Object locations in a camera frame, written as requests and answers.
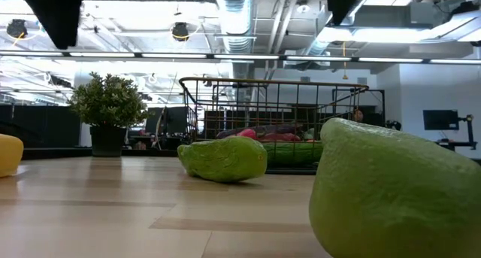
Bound slanted silver ventilation duct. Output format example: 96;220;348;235
304;0;379;58

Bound dark red pepper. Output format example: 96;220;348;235
259;132;304;143

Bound gold wire basket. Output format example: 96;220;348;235
177;76;371;175

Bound yellow hanging cord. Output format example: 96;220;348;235
340;41;349;81

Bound light green cucumber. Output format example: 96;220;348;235
176;135;269;184

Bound dark office desk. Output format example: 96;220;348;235
435;139;479;158

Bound black partition panels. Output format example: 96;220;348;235
0;104;82;149

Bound yellow lemon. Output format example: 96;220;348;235
0;133;25;178

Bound dark green cucumber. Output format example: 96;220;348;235
262;141;324;168

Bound black hanging cable reel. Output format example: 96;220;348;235
6;18;29;39
171;21;190;43

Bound small potted green plant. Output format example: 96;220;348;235
68;71;150;158

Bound black desktop monitors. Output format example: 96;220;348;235
145;106;189;135

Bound black wall monitor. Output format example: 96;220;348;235
422;109;460;132

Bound silver ribbed ventilation duct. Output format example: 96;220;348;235
213;0;256;80

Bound black aluminium table frame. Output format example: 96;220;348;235
20;147;181;159

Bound long ceiling light strip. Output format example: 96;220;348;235
0;50;481;65

